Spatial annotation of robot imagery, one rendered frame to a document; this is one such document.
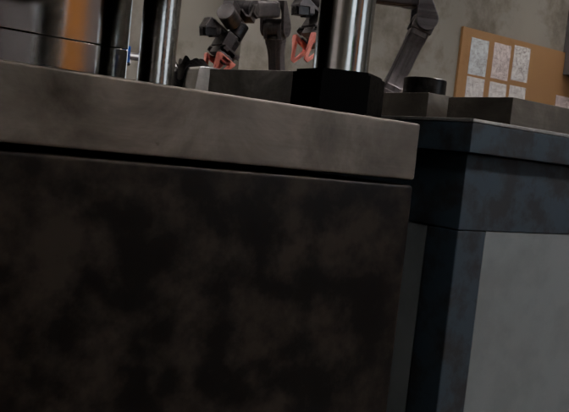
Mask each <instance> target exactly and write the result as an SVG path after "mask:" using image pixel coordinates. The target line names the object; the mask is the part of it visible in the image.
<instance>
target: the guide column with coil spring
mask: <svg viewBox="0 0 569 412"><path fill-rule="evenodd" d="M180 9H181V0H144V3H143V12H142V21H141V39H140V48H139V57H138V66H137V76H136V80H141V81H146V82H152V83H158V84H164V85H174V70H175V61H176V52H177V43H178V34H179V25H180Z"/></svg>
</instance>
